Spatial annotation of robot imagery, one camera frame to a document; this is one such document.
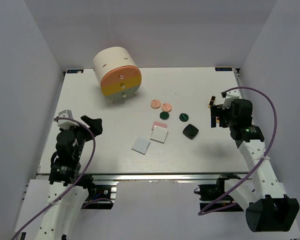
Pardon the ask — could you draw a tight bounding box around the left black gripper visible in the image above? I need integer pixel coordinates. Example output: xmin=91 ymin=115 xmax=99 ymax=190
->
xmin=59 ymin=115 xmax=102 ymax=159

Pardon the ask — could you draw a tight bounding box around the gold black lipstick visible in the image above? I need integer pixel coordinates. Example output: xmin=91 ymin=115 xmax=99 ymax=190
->
xmin=208 ymin=96 xmax=216 ymax=108

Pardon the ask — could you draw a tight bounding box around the yellow drawer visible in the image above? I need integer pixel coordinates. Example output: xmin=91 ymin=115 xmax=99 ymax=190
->
xmin=100 ymin=76 xmax=142 ymax=97

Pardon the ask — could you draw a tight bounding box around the pink round compact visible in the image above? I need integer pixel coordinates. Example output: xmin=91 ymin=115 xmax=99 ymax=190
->
xmin=161 ymin=103 xmax=173 ymax=113
xmin=150 ymin=99 xmax=161 ymax=109

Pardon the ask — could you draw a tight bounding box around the dark green round compact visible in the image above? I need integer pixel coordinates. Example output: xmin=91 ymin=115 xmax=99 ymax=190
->
xmin=159 ymin=111 xmax=170 ymax=120

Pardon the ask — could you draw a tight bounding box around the peach top drawer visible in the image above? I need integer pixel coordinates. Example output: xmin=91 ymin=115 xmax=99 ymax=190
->
xmin=100 ymin=65 xmax=142 ymax=87

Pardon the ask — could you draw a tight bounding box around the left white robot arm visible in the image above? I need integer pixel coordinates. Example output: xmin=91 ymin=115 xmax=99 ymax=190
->
xmin=12 ymin=113 xmax=103 ymax=240

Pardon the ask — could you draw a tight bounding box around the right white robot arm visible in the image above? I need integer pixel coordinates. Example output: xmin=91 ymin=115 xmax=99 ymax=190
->
xmin=210 ymin=98 xmax=300 ymax=232

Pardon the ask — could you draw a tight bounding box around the black square compact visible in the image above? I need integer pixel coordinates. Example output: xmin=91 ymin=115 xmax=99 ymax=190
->
xmin=182 ymin=124 xmax=199 ymax=140

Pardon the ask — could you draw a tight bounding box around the right blue table sticker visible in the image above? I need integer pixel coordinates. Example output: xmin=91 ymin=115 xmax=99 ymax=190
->
xmin=214 ymin=67 xmax=233 ymax=72

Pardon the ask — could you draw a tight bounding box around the blue table sticker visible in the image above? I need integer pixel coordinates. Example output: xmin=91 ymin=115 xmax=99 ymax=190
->
xmin=214 ymin=67 xmax=233 ymax=72
xmin=66 ymin=69 xmax=84 ymax=74

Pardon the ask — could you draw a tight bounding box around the grey bottom drawer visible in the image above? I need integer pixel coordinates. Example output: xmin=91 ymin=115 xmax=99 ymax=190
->
xmin=101 ymin=83 xmax=141 ymax=103

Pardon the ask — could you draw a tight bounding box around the light blue square palette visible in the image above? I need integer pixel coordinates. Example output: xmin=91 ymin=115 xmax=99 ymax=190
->
xmin=131 ymin=137 xmax=151 ymax=155

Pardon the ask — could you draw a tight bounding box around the pink square palette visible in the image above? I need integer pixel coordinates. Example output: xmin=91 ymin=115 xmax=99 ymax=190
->
xmin=151 ymin=121 xmax=168 ymax=131

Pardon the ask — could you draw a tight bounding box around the white round drawer cabinet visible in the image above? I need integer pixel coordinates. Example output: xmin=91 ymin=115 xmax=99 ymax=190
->
xmin=93 ymin=46 xmax=140 ymax=89

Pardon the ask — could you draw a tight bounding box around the left blue table sticker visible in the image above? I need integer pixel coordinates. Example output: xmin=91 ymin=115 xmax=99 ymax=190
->
xmin=66 ymin=69 xmax=84 ymax=74

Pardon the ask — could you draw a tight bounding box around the white square palette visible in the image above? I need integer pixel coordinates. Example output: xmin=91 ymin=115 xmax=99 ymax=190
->
xmin=150 ymin=126 xmax=168 ymax=144

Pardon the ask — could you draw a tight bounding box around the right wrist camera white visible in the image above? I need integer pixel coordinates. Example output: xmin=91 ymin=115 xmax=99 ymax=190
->
xmin=221 ymin=89 xmax=241 ymax=109

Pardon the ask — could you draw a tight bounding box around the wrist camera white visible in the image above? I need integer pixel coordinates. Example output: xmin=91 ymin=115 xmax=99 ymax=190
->
xmin=55 ymin=109 xmax=77 ymax=130
xmin=221 ymin=89 xmax=241 ymax=109

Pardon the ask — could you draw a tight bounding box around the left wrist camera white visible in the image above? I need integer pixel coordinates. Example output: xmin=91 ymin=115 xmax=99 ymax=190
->
xmin=55 ymin=109 xmax=77 ymax=130

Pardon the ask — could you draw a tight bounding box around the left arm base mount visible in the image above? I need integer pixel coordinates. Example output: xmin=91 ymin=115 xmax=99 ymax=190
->
xmin=77 ymin=175 xmax=117 ymax=210

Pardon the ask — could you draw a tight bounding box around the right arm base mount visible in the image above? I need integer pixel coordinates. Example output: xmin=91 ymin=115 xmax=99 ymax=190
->
xmin=193 ymin=173 xmax=244 ymax=212

